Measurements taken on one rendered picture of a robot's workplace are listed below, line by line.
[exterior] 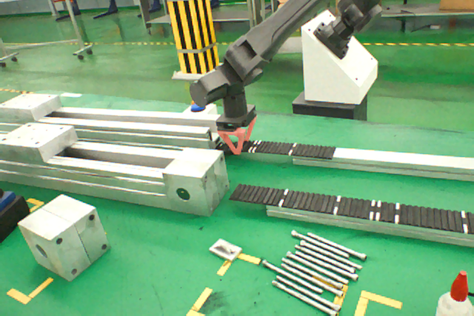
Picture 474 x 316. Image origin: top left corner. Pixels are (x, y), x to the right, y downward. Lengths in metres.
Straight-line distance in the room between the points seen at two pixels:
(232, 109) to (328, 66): 0.41
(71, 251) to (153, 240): 0.14
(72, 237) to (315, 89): 0.81
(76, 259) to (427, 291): 0.56
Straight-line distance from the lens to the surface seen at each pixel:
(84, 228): 0.71
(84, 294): 0.70
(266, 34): 0.77
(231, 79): 0.80
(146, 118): 1.07
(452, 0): 5.46
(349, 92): 1.17
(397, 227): 0.70
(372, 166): 0.85
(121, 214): 0.84
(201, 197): 0.73
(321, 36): 1.17
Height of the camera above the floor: 1.25
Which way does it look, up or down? 28 degrees down
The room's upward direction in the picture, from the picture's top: 8 degrees counter-clockwise
